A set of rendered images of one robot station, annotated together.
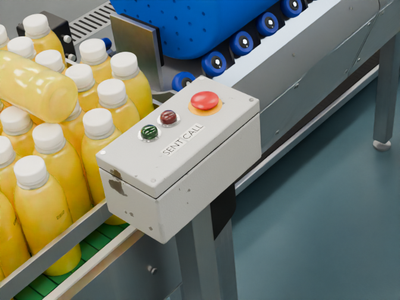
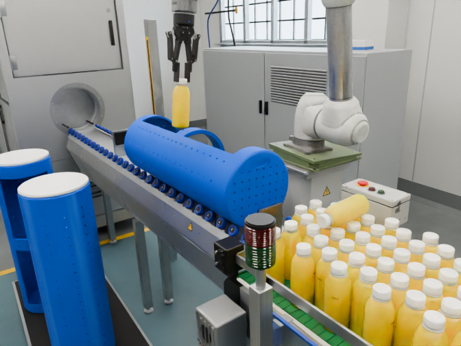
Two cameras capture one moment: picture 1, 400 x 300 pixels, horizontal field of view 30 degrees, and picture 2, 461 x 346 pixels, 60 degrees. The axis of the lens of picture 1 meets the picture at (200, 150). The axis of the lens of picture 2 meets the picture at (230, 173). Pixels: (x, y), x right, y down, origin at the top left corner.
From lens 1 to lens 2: 1.67 m
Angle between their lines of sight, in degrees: 70
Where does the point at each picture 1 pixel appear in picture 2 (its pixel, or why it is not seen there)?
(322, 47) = not seen: hidden behind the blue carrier
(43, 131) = (368, 217)
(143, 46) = (276, 214)
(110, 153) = (392, 199)
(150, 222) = (405, 214)
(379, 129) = (148, 301)
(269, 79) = not seen: hidden behind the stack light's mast
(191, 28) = (276, 199)
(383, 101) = (147, 284)
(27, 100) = (364, 206)
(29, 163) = (390, 220)
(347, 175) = (160, 328)
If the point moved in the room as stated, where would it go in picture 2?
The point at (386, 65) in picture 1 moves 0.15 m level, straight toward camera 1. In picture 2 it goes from (145, 264) to (165, 270)
